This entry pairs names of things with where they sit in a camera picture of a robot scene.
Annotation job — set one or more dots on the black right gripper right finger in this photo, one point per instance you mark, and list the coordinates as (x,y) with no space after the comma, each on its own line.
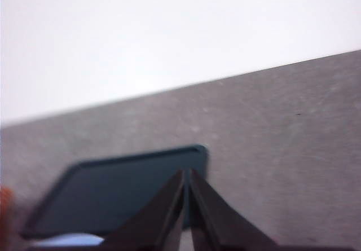
(217,226)

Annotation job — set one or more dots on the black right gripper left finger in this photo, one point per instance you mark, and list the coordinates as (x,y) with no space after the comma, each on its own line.
(156,225)

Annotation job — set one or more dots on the light blue plate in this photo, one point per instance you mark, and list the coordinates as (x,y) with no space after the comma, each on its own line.
(71,240)

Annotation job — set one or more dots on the brown wicker basket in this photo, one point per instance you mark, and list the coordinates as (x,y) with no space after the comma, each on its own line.
(6,206)

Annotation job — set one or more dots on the dark green tray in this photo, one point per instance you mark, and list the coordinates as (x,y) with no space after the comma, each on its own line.
(93,197)

